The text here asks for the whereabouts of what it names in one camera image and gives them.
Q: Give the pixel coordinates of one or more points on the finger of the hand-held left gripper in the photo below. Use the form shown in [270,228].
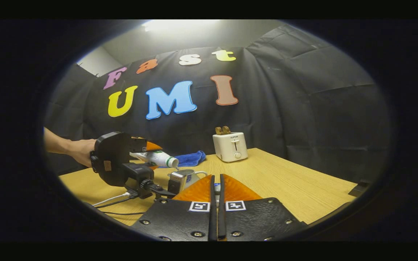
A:
[152,167]
[140,145]

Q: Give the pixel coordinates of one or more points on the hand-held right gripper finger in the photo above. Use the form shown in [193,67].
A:
[222,217]
[213,217]

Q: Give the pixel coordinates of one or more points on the white water bottle green label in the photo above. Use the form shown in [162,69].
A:
[154,157]

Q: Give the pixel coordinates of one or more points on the white blue-patterned teacup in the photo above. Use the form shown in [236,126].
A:
[191,175]

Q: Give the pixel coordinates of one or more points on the blue towel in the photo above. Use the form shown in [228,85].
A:
[192,158]

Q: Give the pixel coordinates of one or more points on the white toaster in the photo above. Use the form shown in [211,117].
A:
[230,148]

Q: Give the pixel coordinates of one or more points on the ceiling light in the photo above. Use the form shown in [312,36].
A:
[180,24]

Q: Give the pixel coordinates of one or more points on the black backdrop cloth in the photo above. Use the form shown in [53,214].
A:
[303,108]

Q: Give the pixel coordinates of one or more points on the small dark block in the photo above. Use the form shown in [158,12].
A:
[357,189]

